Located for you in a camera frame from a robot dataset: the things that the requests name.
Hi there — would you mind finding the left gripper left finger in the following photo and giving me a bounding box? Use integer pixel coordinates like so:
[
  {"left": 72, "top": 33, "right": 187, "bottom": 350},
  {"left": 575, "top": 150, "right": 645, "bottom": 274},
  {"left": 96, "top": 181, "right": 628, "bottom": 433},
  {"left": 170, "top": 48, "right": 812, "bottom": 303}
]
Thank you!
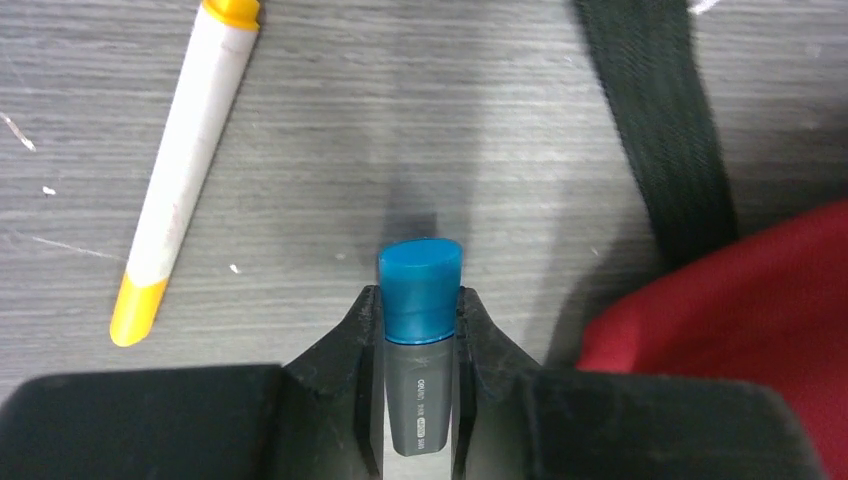
[{"left": 1, "top": 286, "right": 383, "bottom": 479}]

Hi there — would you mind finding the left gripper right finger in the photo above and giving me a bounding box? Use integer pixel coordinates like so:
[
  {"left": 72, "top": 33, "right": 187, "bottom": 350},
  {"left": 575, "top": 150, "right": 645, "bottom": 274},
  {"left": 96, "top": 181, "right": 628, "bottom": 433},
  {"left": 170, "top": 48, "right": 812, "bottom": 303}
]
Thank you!
[{"left": 451, "top": 288, "right": 825, "bottom": 479}]

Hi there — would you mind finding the black blue highlighter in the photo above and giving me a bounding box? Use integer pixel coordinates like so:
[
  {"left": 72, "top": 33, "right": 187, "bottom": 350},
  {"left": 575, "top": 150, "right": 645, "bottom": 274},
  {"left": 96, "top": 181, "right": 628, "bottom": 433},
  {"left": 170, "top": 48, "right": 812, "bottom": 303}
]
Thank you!
[{"left": 378, "top": 238, "right": 463, "bottom": 457}]

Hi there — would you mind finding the red backpack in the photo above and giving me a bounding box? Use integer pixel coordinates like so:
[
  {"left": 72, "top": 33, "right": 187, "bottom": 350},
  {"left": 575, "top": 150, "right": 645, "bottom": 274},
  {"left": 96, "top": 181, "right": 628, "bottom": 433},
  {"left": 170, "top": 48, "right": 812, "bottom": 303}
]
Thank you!
[{"left": 575, "top": 1, "right": 847, "bottom": 479}]

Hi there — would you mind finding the white yellow marker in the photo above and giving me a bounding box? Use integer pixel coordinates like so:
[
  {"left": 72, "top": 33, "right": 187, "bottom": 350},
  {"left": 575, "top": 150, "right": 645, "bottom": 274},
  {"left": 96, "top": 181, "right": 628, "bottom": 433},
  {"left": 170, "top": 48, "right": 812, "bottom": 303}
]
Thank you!
[{"left": 109, "top": 0, "right": 260, "bottom": 347}]

